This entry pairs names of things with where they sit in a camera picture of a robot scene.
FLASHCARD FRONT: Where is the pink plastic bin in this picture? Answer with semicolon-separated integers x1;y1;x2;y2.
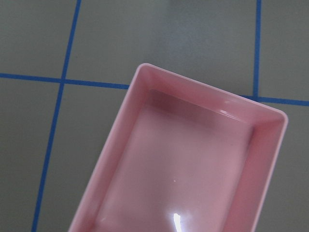
69;63;288;232

